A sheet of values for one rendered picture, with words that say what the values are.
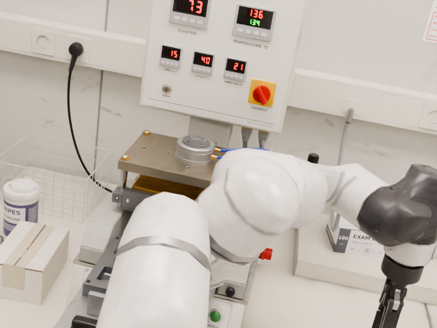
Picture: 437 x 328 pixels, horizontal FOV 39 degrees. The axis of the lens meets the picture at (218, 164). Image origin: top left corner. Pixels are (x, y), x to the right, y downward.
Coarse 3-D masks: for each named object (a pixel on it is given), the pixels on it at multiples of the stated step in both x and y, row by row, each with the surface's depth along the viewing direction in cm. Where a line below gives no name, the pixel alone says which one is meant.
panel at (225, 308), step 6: (84, 270) 118; (90, 270) 118; (84, 276) 118; (216, 300) 115; (222, 300) 115; (216, 306) 115; (222, 306) 115; (228, 306) 115; (210, 312) 115; (222, 312) 115; (228, 312) 115; (222, 318) 115; (228, 318) 115; (210, 324) 115; (216, 324) 115; (222, 324) 115; (228, 324) 115
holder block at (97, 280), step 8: (112, 240) 115; (112, 248) 113; (104, 256) 110; (112, 256) 110; (96, 264) 107; (104, 264) 108; (112, 264) 108; (96, 272) 105; (104, 272) 107; (88, 280) 102; (96, 280) 103; (104, 280) 106; (88, 288) 102; (96, 288) 102; (104, 288) 101
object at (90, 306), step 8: (80, 288) 104; (80, 296) 102; (88, 296) 97; (96, 296) 97; (104, 296) 97; (72, 304) 100; (80, 304) 101; (88, 304) 98; (96, 304) 98; (208, 304) 106; (64, 312) 98; (72, 312) 98; (80, 312) 99; (88, 312) 98; (96, 312) 98; (64, 320) 96
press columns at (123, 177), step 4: (120, 172) 122; (124, 172) 122; (120, 176) 123; (124, 176) 122; (120, 180) 123; (124, 180) 123; (120, 184) 123; (124, 184) 123; (120, 188) 124; (124, 188) 124; (116, 204) 126; (120, 204) 125; (120, 208) 125
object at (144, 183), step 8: (144, 176) 127; (136, 184) 123; (144, 184) 124; (152, 184) 124; (160, 184) 125; (168, 184) 126; (176, 184) 126; (184, 184) 127; (152, 192) 122; (160, 192) 122; (168, 192) 122; (176, 192) 123; (184, 192) 124; (192, 192) 124; (200, 192) 125
